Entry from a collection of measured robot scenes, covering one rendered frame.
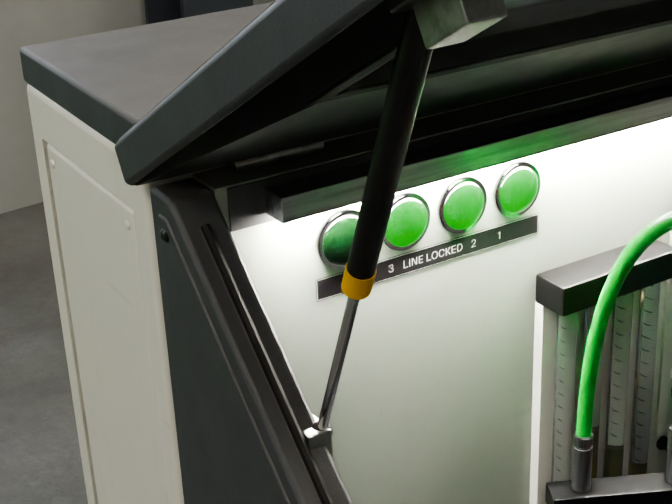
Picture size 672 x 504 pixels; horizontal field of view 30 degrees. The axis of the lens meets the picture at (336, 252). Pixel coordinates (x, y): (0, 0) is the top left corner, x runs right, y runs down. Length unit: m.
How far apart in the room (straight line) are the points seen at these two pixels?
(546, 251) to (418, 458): 0.22
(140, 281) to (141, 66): 0.19
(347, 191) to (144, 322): 0.21
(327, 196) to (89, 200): 0.24
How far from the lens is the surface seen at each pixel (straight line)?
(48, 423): 3.51
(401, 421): 1.14
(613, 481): 1.23
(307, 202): 0.96
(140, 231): 1.01
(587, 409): 1.16
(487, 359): 1.17
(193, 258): 0.92
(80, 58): 1.15
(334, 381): 0.84
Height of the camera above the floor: 1.79
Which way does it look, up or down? 24 degrees down
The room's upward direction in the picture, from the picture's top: 3 degrees counter-clockwise
